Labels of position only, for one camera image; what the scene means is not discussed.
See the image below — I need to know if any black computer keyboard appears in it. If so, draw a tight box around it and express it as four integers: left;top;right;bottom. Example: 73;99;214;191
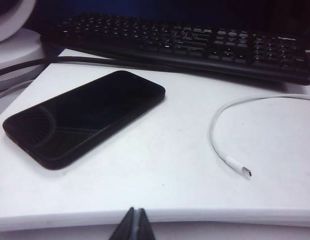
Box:
39;13;310;87

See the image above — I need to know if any white round object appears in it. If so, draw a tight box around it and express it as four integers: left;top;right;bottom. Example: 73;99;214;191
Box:
0;0;45;61

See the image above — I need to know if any black smartphone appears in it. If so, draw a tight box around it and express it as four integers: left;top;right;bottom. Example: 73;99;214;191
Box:
2;70;166;171

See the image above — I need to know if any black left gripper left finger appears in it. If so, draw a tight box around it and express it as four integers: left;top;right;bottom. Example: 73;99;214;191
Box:
112;206;137;240

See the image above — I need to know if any white Type-C charging cable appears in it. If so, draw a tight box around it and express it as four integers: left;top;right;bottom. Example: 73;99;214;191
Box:
209;93;310;181

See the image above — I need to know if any black flat cable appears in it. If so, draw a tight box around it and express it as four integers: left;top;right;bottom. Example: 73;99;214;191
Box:
0;56;120;78

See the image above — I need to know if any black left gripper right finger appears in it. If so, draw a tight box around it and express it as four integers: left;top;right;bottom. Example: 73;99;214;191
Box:
137;209;157;240

